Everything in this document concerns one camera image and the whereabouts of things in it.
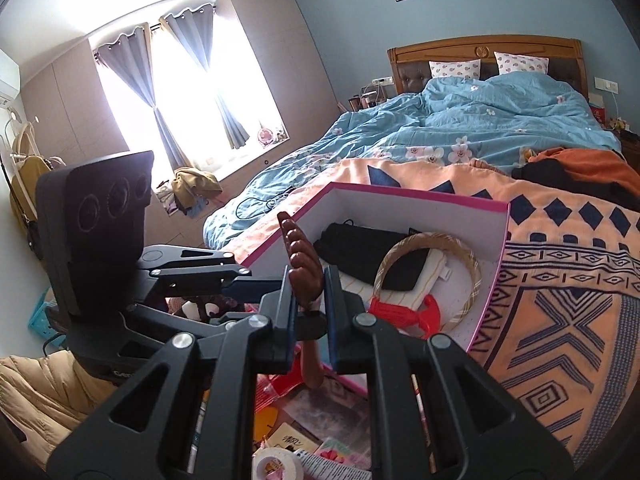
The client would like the red and white box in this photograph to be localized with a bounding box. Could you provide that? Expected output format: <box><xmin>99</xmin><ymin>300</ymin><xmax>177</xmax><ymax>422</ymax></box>
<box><xmin>257</xmin><ymin>372</ymin><xmax>307</xmax><ymax>411</ymax></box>

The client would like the dark wooden nightstand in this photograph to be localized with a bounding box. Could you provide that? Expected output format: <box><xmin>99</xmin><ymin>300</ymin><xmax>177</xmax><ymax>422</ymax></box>
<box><xmin>619</xmin><ymin>132</ymin><xmax>640</xmax><ymax>163</ymax></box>

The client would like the black cable on duvet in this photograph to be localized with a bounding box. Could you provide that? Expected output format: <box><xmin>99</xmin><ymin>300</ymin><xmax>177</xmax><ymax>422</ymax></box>
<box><xmin>237</xmin><ymin>186</ymin><xmax>297</xmax><ymax>222</ymax></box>

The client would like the yellow clothes pile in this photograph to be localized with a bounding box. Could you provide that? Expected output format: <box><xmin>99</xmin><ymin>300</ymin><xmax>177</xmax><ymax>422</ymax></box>
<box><xmin>171</xmin><ymin>166</ymin><xmax>224</xmax><ymax>212</ymax></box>

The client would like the white tape roll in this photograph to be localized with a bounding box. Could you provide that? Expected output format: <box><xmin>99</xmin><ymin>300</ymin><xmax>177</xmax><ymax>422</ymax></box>
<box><xmin>251</xmin><ymin>446</ymin><xmax>294</xmax><ymax>480</ymax></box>

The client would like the yellow bag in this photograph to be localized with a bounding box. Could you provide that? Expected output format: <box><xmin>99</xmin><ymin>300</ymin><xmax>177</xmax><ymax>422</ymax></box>
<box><xmin>9</xmin><ymin>154</ymin><xmax>57</xmax><ymax>236</ymax></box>

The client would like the beige card with writing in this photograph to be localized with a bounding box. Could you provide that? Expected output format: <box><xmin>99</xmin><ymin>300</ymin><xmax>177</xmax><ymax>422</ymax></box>
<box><xmin>269</xmin><ymin>422</ymin><xmax>322</xmax><ymax>457</ymax></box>

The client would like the red plastic tool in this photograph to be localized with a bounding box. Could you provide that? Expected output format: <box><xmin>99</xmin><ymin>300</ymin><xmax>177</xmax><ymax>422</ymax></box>
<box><xmin>370</xmin><ymin>294</ymin><xmax>453</xmax><ymax>337</ymax></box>

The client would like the pink cardboard box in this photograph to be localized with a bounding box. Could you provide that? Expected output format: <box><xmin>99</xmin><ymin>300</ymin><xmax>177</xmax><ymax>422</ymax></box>
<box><xmin>235</xmin><ymin>182</ymin><xmax>512</xmax><ymax>396</ymax></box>

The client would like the orange navy patterned blanket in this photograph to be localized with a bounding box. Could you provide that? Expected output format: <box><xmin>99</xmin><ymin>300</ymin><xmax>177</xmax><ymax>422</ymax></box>
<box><xmin>227</xmin><ymin>157</ymin><xmax>640</xmax><ymax>471</ymax></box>

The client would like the cyan plastic basket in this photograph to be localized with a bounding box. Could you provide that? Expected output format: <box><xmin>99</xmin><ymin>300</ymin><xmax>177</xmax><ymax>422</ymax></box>
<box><xmin>27</xmin><ymin>286</ymin><xmax>59</xmax><ymax>337</ymax></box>

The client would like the wooden bed headboard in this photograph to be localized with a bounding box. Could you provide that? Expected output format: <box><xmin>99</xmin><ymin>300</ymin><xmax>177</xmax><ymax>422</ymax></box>
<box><xmin>387</xmin><ymin>35</ymin><xmax>591</xmax><ymax>98</ymax></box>

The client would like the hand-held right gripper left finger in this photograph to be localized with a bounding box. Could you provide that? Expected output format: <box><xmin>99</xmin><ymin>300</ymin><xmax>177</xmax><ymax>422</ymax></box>
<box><xmin>47</xmin><ymin>272</ymin><xmax>301</xmax><ymax>480</ymax></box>

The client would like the orange cloth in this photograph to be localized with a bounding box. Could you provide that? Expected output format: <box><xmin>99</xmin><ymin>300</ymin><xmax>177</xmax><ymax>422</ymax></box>
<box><xmin>527</xmin><ymin>146</ymin><xmax>628</xmax><ymax>198</ymax></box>

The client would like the pink patterned card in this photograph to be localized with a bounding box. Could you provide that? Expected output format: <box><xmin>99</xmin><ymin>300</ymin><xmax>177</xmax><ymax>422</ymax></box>
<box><xmin>315</xmin><ymin>437</ymin><xmax>372</xmax><ymax>472</ymax></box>

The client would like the white cream tube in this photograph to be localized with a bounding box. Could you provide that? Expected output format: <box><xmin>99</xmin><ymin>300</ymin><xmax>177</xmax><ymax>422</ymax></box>
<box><xmin>292</xmin><ymin>450</ymin><xmax>373</xmax><ymax>480</ymax></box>

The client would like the white dotted pillow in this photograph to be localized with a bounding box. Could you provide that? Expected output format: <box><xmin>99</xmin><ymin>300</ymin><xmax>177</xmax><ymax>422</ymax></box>
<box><xmin>494</xmin><ymin>51</ymin><xmax>550</xmax><ymax>77</ymax></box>
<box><xmin>429</xmin><ymin>60</ymin><xmax>482</xmax><ymax>81</ymax></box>

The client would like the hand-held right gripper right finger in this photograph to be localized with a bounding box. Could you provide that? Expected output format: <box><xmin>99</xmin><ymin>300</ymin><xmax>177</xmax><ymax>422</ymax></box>
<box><xmin>324</xmin><ymin>266</ymin><xmax>583</xmax><ymax>480</ymax></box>

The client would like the brown wooden hairband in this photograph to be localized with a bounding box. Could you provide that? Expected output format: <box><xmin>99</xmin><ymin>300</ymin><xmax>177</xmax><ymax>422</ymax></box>
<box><xmin>276</xmin><ymin>211</ymin><xmax>327</xmax><ymax>392</ymax></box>

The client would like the beige padded coat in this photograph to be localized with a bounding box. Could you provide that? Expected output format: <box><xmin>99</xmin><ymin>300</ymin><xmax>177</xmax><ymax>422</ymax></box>
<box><xmin>0</xmin><ymin>349</ymin><xmax>123</xmax><ymax>443</ymax></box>

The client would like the white coat stand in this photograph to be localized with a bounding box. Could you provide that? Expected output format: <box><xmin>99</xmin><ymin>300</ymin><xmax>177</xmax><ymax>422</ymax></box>
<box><xmin>2</xmin><ymin>110</ymin><xmax>42</xmax><ymax>171</ymax></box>

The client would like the blue floral duvet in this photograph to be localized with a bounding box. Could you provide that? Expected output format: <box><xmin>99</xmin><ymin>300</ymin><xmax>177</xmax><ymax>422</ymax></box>
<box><xmin>202</xmin><ymin>71</ymin><xmax>623</xmax><ymax>251</ymax></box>

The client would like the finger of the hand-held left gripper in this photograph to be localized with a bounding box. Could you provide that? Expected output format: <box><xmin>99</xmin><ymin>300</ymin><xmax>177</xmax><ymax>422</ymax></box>
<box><xmin>134</xmin><ymin>244</ymin><xmax>288</xmax><ymax>311</ymax></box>
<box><xmin>117</xmin><ymin>302</ymin><xmax>273</xmax><ymax>356</ymax></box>

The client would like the blue grey curtain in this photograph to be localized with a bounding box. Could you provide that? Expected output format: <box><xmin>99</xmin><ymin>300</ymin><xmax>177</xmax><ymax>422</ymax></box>
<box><xmin>94</xmin><ymin>24</ymin><xmax>176</xmax><ymax>178</ymax></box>
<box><xmin>159</xmin><ymin>6</ymin><xmax>251</xmax><ymax>152</ymax></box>

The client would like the black folded umbrella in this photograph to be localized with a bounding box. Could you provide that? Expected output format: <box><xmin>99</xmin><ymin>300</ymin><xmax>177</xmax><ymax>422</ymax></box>
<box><xmin>314</xmin><ymin>221</ymin><xmax>431</xmax><ymax>292</ymax></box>

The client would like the woven rattan ring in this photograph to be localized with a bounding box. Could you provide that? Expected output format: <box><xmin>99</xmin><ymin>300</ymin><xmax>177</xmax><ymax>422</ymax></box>
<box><xmin>372</xmin><ymin>232</ymin><xmax>483</xmax><ymax>333</ymax></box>

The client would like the white air conditioner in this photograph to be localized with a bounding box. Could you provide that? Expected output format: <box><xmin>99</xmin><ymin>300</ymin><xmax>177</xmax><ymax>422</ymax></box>
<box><xmin>0</xmin><ymin>50</ymin><xmax>22</xmax><ymax>107</ymax></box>

